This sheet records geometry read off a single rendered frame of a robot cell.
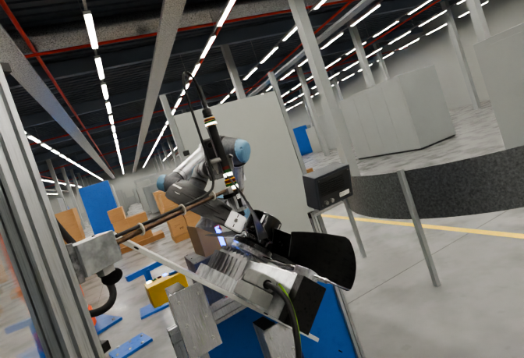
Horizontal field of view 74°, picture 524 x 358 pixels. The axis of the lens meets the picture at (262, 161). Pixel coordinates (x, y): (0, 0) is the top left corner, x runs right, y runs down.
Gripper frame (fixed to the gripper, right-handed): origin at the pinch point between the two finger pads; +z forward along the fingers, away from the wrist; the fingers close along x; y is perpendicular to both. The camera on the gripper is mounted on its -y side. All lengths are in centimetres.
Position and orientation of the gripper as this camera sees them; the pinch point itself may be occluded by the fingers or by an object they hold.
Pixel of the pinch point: (224, 157)
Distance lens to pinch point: 128.9
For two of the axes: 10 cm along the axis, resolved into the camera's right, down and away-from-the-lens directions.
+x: -8.4, 2.9, -4.6
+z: 4.5, -1.3, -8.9
